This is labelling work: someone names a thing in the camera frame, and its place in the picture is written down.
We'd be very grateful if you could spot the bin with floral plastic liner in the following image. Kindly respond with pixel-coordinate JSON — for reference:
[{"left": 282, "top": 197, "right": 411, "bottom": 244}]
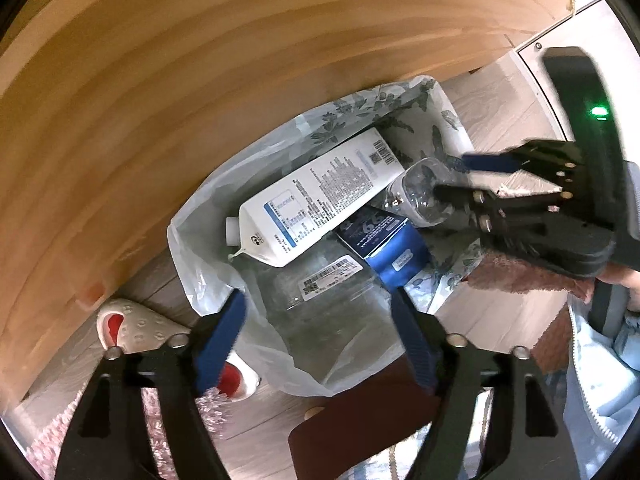
[{"left": 167, "top": 75, "right": 488, "bottom": 398}]

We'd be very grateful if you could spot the person's right hand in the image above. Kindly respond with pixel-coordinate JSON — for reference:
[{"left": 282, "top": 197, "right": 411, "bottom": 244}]
[{"left": 595, "top": 266, "right": 640, "bottom": 313}]

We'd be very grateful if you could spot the white milk carton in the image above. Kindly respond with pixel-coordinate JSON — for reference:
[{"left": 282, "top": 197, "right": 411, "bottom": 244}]
[{"left": 225, "top": 127, "right": 408, "bottom": 268}]

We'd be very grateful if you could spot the dark brown stool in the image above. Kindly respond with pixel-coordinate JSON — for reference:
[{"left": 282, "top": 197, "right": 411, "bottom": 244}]
[{"left": 287, "top": 360, "right": 443, "bottom": 480}]

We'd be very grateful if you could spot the blue plaid cloth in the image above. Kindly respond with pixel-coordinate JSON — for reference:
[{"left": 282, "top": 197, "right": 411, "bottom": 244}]
[{"left": 382, "top": 442, "right": 436, "bottom": 480}]

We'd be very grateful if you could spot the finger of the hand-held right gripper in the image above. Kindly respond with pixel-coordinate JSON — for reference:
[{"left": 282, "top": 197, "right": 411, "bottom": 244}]
[
  {"left": 432, "top": 185, "right": 568, "bottom": 222},
  {"left": 462, "top": 140, "right": 583, "bottom": 188}
]

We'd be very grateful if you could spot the clear plastic container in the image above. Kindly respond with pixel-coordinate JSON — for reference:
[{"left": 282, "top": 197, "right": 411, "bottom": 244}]
[{"left": 250, "top": 245, "right": 401, "bottom": 386}]

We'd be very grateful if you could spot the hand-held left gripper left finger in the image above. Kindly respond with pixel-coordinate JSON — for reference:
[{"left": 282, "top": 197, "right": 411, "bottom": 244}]
[{"left": 54, "top": 290, "right": 248, "bottom": 480}]

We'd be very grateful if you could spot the light blue jacket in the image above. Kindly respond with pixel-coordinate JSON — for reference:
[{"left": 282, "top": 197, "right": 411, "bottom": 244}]
[{"left": 562, "top": 292, "right": 640, "bottom": 466}]

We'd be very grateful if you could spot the dark blue box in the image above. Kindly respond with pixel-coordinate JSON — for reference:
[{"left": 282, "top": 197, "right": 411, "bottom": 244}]
[{"left": 334, "top": 205, "right": 431, "bottom": 288}]

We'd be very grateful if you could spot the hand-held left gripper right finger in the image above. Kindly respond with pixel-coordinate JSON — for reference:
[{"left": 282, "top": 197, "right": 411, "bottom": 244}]
[{"left": 390, "top": 287, "right": 576, "bottom": 480}]

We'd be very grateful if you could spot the clear plastic bottle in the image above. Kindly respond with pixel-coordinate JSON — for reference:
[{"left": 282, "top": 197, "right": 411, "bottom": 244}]
[{"left": 386, "top": 156, "right": 468, "bottom": 226}]

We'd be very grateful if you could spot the wooden bed frame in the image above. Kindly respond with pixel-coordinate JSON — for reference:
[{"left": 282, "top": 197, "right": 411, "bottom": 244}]
[{"left": 0, "top": 0, "right": 576, "bottom": 411}]

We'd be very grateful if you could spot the white red slipper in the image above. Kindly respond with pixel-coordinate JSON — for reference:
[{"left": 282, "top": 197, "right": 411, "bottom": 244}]
[{"left": 96, "top": 297, "right": 261, "bottom": 402}]

